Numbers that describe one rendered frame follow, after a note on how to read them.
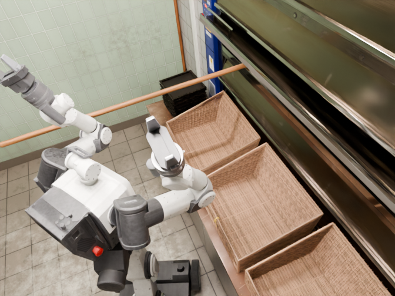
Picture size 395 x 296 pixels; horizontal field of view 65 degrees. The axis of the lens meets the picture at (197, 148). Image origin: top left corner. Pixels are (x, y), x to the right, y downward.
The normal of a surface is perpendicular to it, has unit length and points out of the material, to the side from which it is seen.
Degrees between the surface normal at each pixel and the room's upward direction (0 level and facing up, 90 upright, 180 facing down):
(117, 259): 45
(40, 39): 90
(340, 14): 70
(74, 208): 0
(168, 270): 0
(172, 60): 90
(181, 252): 0
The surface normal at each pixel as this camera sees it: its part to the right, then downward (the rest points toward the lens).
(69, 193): -0.09, -0.68
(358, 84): -0.90, 0.09
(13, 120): 0.38, 0.65
